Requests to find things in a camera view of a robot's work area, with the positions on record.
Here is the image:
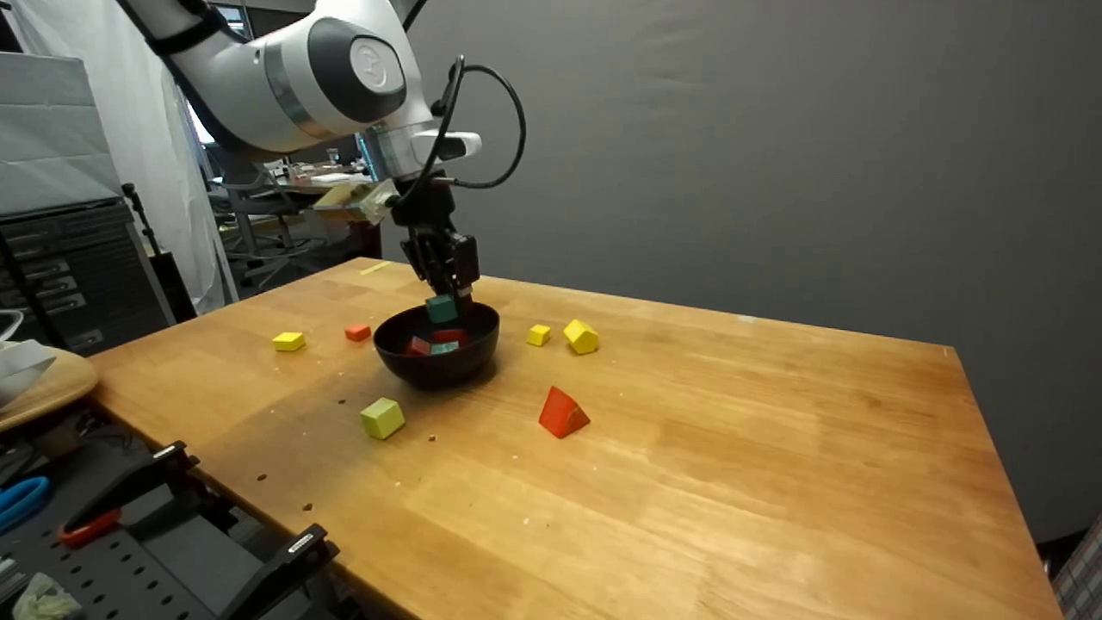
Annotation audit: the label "robot cable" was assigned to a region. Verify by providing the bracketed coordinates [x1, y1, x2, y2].
[425, 55, 530, 192]

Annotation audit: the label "red handled tool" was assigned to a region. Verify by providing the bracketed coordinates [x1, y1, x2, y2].
[55, 510, 122, 548]

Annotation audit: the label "yellow cube front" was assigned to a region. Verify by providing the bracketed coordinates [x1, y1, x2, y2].
[273, 332, 308, 356]

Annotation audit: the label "black pegboard plate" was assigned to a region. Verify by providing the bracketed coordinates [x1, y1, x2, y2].
[0, 439, 342, 620]

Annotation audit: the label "crumpled white paper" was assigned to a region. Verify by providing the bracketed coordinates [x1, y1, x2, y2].
[11, 576, 84, 620]

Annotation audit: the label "orange wedge block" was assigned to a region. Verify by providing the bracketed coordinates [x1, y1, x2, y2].
[537, 385, 588, 439]

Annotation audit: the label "orange red trapezoid block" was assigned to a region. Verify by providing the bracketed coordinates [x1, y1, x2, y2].
[425, 295, 458, 325]

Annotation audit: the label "black equipment case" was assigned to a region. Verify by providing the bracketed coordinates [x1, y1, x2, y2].
[0, 201, 171, 356]

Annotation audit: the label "black bowl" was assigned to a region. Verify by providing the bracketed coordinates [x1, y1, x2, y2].
[371, 304, 500, 389]

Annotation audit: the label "blue handled scissors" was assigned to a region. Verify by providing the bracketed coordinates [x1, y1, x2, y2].
[0, 474, 47, 533]

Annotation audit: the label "small yellow block behind bowl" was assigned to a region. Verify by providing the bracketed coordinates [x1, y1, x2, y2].
[527, 325, 552, 349]

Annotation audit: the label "small red cube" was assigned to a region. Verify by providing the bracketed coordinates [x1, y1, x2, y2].
[343, 325, 371, 342]

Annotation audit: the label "yellow cube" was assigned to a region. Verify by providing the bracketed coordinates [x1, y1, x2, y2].
[273, 332, 308, 356]
[561, 321, 600, 356]
[357, 396, 407, 442]

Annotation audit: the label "wrist camera with yellow mount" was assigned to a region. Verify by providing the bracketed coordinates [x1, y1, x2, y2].
[313, 181, 397, 224]

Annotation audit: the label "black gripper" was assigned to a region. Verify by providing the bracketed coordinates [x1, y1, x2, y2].
[389, 180, 480, 315]

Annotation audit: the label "green cube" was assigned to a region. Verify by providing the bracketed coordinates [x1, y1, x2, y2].
[430, 342, 458, 358]

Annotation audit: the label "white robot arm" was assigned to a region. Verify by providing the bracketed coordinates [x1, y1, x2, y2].
[118, 0, 480, 308]

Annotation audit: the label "round wooden board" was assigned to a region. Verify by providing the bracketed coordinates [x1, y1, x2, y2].
[0, 350, 99, 429]

